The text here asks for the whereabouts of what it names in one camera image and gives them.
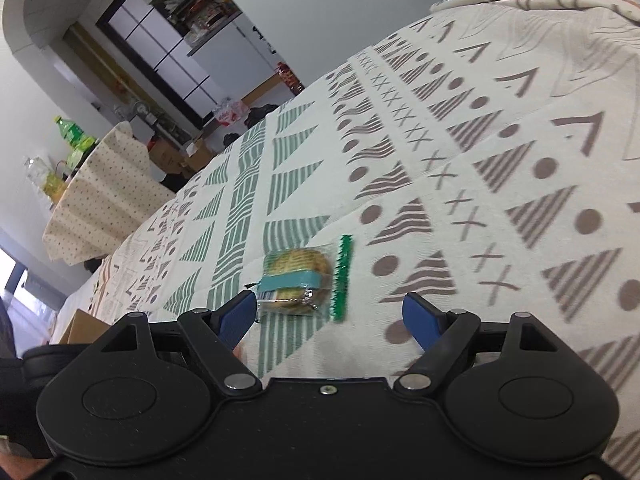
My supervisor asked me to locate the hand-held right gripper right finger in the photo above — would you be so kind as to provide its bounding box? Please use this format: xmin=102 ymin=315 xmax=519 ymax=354
xmin=392 ymin=291 xmax=561 ymax=392

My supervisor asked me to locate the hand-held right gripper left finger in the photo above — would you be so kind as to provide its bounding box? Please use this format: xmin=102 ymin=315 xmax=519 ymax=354
xmin=98 ymin=290 xmax=264 ymax=392

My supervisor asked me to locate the clear cookie packet green edge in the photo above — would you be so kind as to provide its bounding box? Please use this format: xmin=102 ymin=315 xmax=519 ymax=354
xmin=244 ymin=233 xmax=355 ymax=322

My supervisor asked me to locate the brown cardboard box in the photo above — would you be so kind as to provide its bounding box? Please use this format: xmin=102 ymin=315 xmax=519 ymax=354
xmin=59 ymin=308 xmax=114 ymax=346

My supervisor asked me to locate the patterned blanket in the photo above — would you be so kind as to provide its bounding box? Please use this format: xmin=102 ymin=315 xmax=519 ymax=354
xmin=50 ymin=0 xmax=640 ymax=480

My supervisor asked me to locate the open cardboard carton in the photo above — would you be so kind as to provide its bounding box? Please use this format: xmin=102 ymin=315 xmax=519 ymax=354
xmin=147 ymin=132 xmax=217 ymax=177

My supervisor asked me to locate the table with dotted tablecloth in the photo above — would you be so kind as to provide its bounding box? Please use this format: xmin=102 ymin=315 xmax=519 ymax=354
xmin=42 ymin=120 xmax=176 ymax=266

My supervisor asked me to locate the pink tissue multipack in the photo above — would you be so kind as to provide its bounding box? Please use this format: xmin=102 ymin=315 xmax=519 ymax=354
xmin=212 ymin=97 xmax=249 ymax=126

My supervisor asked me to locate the clear plastic bottle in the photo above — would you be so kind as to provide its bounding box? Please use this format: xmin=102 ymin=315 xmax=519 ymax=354
xmin=24 ymin=156 xmax=51 ymax=191

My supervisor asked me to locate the red-brown drink bottle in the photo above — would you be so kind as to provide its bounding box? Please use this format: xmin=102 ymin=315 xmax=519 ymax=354
xmin=277 ymin=61 xmax=304 ymax=94

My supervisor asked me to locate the green soda bottle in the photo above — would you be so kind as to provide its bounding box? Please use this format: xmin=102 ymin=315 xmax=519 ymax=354
xmin=54 ymin=115 xmax=99 ymax=154

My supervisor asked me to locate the white cabinet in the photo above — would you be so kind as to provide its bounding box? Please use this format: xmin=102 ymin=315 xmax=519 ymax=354
xmin=186 ymin=9 xmax=282 ymax=107

